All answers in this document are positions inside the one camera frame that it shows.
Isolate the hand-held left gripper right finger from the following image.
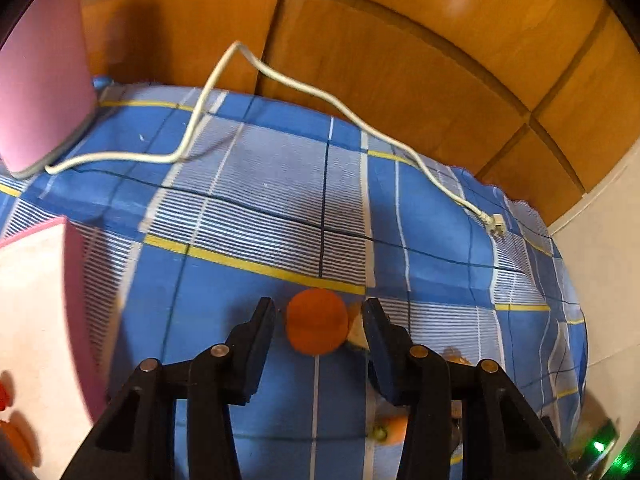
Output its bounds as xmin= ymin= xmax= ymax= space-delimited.
xmin=362 ymin=299 xmax=576 ymax=480

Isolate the blue plaid tablecloth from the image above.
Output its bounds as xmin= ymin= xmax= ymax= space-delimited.
xmin=0 ymin=76 xmax=588 ymax=480

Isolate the pink electric kettle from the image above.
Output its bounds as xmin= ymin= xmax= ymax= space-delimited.
xmin=0 ymin=0 xmax=97 ymax=179

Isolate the wooden panelled wardrobe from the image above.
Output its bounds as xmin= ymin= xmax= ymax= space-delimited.
xmin=77 ymin=0 xmax=640 ymax=226

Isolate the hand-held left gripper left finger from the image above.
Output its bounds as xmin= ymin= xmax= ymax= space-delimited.
xmin=62 ymin=297 xmax=276 ymax=480

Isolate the pink rimmed white tray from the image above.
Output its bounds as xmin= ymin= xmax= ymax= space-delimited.
xmin=0 ymin=219 xmax=108 ymax=480

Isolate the orange carrot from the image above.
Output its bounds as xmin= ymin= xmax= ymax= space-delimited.
xmin=370 ymin=412 xmax=408 ymax=445

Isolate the white power cable with plug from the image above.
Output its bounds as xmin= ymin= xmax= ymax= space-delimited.
xmin=44 ymin=41 xmax=507 ymax=237

